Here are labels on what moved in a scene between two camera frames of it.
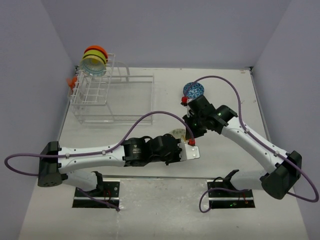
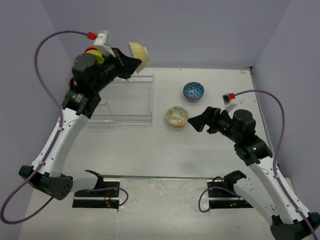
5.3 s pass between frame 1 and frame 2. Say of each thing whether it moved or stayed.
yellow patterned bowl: moved
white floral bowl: moved
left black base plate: stayed
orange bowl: stayed
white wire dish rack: stayed
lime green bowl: stayed
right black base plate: stayed
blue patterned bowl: stayed
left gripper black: moved
